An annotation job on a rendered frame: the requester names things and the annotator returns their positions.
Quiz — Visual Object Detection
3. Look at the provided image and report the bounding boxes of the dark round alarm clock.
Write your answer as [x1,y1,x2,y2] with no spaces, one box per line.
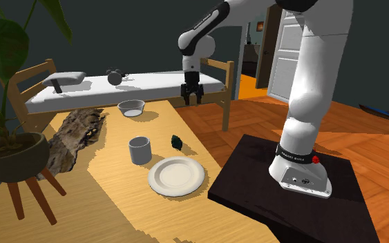
[106,68,128,86]

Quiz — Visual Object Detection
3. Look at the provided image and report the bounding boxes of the grey cup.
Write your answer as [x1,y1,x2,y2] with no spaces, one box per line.
[128,135,153,166]

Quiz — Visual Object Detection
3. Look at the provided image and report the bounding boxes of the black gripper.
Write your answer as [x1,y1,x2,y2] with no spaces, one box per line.
[180,70,205,106]

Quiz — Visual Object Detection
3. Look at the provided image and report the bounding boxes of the white plate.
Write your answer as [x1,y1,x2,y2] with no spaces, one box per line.
[147,155,206,197]

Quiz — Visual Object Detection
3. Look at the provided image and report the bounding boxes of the clear glass bowl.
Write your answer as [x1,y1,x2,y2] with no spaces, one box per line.
[117,99,146,118]

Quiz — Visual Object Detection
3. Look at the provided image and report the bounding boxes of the brown rough bark slab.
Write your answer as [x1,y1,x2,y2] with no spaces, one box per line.
[36,108,106,181]

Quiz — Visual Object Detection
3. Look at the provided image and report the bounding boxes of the wooden bed with white mattress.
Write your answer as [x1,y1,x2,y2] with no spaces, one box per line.
[6,57,235,133]

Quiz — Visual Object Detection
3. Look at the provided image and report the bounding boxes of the black robot stand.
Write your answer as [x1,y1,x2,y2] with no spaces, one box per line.
[207,133,381,243]

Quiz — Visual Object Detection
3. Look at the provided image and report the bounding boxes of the grey pillow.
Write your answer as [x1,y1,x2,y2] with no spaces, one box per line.
[42,71,87,87]

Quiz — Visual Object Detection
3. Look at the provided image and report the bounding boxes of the potted plant on wooden stand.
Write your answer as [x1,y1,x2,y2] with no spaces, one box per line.
[0,0,73,226]

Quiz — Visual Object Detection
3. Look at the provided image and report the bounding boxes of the white panel door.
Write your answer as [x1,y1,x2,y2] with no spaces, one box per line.
[267,9,305,104]

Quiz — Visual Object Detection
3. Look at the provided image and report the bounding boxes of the small dark green object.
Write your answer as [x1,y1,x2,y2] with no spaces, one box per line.
[171,135,184,150]

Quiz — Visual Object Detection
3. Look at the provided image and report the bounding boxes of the dark brown open door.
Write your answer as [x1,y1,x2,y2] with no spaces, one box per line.
[255,3,283,90]

